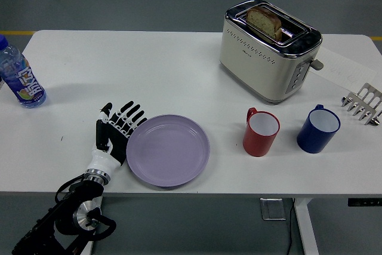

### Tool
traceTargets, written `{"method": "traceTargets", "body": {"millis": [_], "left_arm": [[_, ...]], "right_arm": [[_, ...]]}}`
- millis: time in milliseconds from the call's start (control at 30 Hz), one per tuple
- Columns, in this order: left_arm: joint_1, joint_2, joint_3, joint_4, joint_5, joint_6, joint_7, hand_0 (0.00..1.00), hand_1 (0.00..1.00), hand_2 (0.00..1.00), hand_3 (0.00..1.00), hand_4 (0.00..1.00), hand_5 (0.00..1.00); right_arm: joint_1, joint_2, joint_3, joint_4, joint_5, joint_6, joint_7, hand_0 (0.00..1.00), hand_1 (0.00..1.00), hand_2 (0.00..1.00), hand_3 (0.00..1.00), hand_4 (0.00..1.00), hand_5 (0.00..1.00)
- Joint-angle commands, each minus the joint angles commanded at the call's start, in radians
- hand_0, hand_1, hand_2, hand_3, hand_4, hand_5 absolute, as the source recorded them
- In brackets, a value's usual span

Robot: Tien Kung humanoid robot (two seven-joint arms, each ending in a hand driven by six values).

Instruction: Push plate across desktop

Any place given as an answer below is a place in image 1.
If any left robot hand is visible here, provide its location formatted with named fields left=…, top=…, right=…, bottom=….
left=85, top=101, right=149, bottom=176

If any purple plate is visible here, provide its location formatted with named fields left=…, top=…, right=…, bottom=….
left=125, top=113, right=211, bottom=189

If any white table leg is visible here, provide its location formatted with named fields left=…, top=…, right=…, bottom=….
left=79, top=234, right=99, bottom=255
left=293, top=197, right=319, bottom=255

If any blue drink bottle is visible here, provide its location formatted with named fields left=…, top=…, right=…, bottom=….
left=0, top=34, right=47, bottom=109

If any red mug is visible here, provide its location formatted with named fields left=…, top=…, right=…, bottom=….
left=242, top=107, right=281, bottom=158

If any cream and chrome toaster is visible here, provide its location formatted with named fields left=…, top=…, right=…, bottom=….
left=219, top=0, right=325, bottom=106

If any slice of bread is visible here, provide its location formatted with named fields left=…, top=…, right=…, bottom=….
left=245, top=5, right=283, bottom=41

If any blue mug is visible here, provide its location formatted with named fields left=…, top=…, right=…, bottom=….
left=296, top=104, right=341, bottom=154

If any white paper sheet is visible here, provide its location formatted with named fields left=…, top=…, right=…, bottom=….
left=309, top=46, right=378, bottom=93

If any black table control panel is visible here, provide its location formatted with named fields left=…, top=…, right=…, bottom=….
left=347, top=198, right=382, bottom=207

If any metal spoon rack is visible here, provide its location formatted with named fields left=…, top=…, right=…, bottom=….
left=341, top=82, right=382, bottom=126

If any metal bracket under table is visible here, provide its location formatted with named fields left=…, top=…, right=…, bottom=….
left=259, top=197, right=287, bottom=222

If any black power cable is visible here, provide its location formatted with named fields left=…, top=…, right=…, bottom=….
left=285, top=198, right=297, bottom=255

